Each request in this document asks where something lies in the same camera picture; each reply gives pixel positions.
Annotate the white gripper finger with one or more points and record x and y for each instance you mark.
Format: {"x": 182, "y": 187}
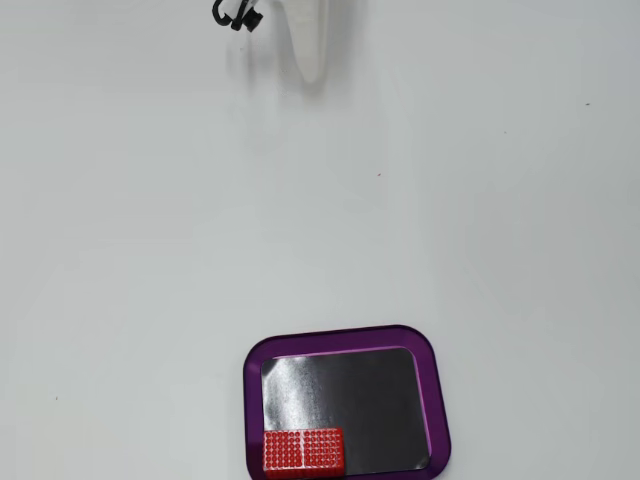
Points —
{"x": 311, "y": 40}

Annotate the red textured block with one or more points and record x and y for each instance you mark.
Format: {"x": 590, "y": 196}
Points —
{"x": 303, "y": 452}

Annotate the purple tray with black base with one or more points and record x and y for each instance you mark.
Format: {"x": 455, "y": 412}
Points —
{"x": 370, "y": 395}

